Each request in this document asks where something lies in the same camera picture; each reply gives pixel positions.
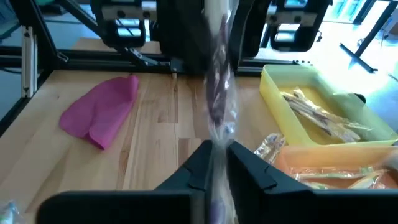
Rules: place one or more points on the black table clamp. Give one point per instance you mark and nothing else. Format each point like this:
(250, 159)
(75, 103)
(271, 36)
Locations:
(360, 98)

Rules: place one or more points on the orange plastic bin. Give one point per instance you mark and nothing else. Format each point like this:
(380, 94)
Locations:
(311, 155)

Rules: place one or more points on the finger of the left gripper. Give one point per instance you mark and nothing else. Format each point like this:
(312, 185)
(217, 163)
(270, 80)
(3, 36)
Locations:
(245, 28)
(180, 31)

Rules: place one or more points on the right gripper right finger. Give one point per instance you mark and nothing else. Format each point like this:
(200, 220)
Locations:
(311, 208)

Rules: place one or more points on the magenta cloth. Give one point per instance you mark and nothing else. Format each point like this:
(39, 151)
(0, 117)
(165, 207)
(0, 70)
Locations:
(99, 112)

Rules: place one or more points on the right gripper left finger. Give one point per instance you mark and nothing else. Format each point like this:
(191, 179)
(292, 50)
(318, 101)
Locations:
(124, 208)

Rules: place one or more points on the yellow plastic bin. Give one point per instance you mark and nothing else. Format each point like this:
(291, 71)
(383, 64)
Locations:
(273, 81)

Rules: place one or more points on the silver aluminium post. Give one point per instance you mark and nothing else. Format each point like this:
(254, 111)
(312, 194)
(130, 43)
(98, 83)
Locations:
(29, 62)

